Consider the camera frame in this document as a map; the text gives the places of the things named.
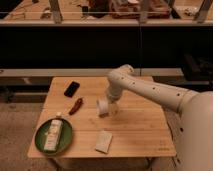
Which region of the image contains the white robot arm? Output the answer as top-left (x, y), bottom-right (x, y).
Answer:
top-left (106, 64), bottom-right (213, 171)

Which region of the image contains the black smartphone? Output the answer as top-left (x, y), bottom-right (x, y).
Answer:
top-left (64, 81), bottom-right (80, 97)

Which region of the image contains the wooden table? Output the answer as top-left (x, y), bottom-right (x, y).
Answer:
top-left (27, 76), bottom-right (177, 171)

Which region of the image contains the green round plate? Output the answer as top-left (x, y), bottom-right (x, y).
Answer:
top-left (34, 118), bottom-right (73, 155)

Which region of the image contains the white tube on plate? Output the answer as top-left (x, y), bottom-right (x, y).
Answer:
top-left (44, 115), bottom-right (63, 152)

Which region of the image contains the background workbench shelf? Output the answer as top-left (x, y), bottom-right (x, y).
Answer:
top-left (0, 0), bottom-right (213, 26)

